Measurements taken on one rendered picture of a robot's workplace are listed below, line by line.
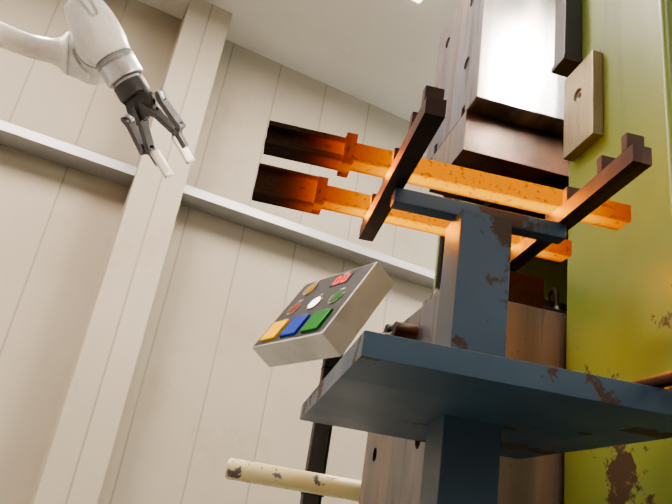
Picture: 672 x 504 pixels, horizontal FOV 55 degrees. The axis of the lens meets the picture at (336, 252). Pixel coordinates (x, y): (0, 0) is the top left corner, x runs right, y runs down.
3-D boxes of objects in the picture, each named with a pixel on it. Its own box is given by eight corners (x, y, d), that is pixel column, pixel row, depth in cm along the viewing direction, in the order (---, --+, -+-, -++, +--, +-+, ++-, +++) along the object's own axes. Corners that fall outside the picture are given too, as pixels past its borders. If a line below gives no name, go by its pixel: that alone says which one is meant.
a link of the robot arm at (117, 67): (115, 67, 153) (128, 89, 154) (88, 71, 146) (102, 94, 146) (139, 47, 149) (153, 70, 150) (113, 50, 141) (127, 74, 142)
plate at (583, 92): (592, 132, 103) (592, 49, 110) (562, 159, 111) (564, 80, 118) (603, 135, 103) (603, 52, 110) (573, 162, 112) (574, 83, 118)
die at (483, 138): (462, 149, 128) (466, 110, 132) (428, 192, 147) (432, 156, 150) (650, 198, 135) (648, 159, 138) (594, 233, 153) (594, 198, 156)
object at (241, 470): (224, 480, 136) (229, 454, 138) (223, 480, 141) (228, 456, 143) (419, 513, 143) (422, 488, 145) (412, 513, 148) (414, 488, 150)
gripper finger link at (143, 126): (135, 106, 147) (130, 107, 148) (148, 154, 151) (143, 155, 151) (146, 104, 151) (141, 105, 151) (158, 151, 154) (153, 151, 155)
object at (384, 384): (360, 356, 46) (364, 329, 47) (299, 419, 83) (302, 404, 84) (740, 428, 49) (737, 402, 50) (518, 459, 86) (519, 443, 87)
